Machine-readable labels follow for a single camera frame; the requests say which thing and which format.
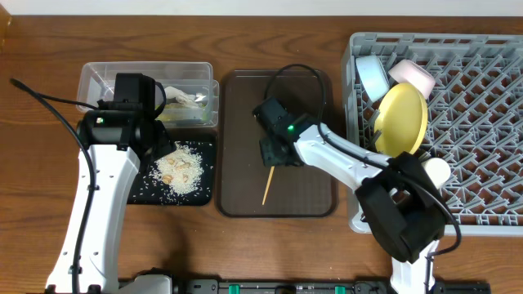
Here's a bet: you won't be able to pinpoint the wooden chopstick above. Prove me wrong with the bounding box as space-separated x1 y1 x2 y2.
261 166 275 206

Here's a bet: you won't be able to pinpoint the green snack wrapper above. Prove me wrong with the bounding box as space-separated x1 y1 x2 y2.
159 104 210 123

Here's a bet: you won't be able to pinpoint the rice and nut leftovers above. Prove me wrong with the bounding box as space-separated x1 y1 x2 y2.
142 140 213 203

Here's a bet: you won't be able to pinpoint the white tissue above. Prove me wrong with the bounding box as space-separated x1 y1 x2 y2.
164 87 208 109

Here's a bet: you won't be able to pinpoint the light blue bowl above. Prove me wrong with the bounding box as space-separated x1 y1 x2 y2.
355 55 390 102

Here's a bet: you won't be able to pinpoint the yellow plate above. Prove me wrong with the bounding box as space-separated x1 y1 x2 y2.
373 83 428 157

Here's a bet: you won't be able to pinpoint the white bowl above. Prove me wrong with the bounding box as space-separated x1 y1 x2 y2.
388 59 436 100

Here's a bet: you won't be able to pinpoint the white cup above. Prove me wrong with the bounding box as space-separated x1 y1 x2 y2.
422 158 451 189

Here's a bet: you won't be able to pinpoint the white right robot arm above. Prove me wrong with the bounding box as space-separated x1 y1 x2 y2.
253 109 450 293

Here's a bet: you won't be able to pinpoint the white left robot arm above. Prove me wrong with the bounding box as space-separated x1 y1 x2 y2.
45 110 173 293

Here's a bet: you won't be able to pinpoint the black waste tray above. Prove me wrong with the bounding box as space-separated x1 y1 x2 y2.
126 130 217 207

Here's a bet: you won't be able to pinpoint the clear plastic waste bin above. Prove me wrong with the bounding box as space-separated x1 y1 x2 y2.
77 61 219 128

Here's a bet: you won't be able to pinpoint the grey dishwasher rack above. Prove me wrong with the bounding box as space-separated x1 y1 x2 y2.
342 33 522 237

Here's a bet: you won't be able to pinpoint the dark brown serving tray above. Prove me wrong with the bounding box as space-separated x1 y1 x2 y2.
217 68 337 218

